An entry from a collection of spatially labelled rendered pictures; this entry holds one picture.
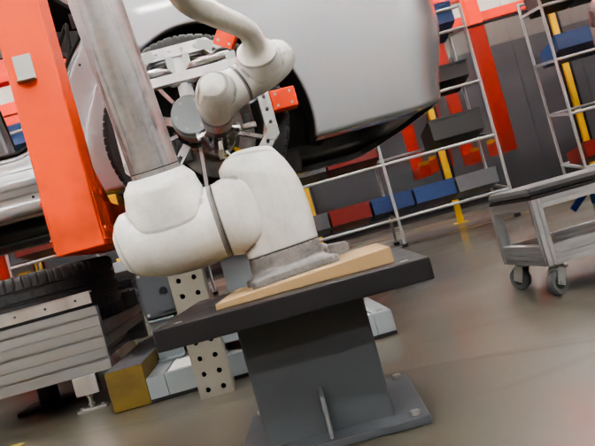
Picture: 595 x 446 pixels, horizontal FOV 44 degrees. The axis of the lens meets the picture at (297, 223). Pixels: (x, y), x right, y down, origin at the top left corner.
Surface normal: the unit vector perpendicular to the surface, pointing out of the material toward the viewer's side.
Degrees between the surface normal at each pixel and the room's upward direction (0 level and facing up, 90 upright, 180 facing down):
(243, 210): 88
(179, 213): 93
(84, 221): 90
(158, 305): 90
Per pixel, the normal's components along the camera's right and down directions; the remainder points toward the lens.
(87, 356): 0.06, -0.02
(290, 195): 0.55, -0.22
